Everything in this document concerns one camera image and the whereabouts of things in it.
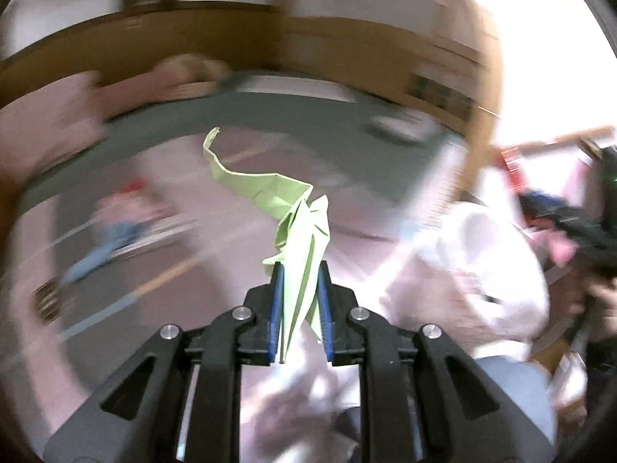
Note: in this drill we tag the green paper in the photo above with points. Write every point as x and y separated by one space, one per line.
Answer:
299 241

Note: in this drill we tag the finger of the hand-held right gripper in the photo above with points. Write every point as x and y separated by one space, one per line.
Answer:
554 210

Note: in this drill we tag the pink grey striped blanket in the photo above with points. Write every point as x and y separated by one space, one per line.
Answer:
159 260

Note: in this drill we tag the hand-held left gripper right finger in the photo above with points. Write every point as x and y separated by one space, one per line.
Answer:
327 318

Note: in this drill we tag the striped plush toy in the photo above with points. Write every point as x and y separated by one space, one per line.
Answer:
193 75

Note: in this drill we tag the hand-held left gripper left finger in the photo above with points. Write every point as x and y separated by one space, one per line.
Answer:
274 308

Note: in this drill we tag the flat white board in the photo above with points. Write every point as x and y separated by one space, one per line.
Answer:
400 128

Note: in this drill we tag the pink pillow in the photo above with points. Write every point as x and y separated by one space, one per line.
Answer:
43 120

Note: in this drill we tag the blue cloth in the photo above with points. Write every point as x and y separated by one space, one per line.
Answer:
101 255

